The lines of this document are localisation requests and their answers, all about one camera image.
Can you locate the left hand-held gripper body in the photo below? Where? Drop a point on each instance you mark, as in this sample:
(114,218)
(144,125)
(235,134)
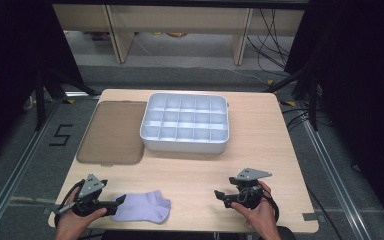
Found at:
(90,186)

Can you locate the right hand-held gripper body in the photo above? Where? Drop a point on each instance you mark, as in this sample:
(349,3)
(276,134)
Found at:
(250,195)

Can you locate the lilac sock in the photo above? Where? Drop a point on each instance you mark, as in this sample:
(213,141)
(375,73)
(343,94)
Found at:
(143,208)

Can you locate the white compartment storage box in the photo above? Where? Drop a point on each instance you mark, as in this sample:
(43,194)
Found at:
(185,120)

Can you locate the person's right hand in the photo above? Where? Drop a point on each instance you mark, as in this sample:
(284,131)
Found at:
(261,216)

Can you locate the person's left hand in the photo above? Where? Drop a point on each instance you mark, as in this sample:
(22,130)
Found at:
(68,221)

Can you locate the grey tape strip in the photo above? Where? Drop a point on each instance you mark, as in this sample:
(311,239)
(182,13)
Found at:
(312,217)
(55,208)

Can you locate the brown translucent box lid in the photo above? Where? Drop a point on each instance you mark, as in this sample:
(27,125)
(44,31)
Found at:
(113,133)

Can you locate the black metal stand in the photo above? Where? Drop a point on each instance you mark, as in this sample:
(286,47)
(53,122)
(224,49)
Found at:
(40,103)
(313,103)

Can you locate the black curtain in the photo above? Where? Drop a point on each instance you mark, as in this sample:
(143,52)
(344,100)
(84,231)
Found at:
(10,66)
(363,83)

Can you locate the aluminium floor rail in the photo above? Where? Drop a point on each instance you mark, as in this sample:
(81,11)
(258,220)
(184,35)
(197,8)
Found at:
(16,173)
(333,180)

